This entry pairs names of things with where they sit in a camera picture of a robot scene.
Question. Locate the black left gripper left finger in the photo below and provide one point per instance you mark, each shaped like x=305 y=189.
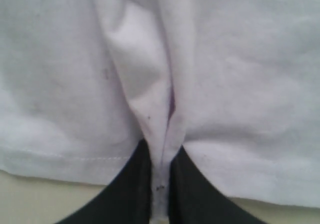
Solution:
x=126 y=200

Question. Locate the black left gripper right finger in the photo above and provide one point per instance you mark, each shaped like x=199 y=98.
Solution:
x=194 y=200

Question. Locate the white t-shirt with red lettering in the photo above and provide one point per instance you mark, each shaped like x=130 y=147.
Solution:
x=234 y=83

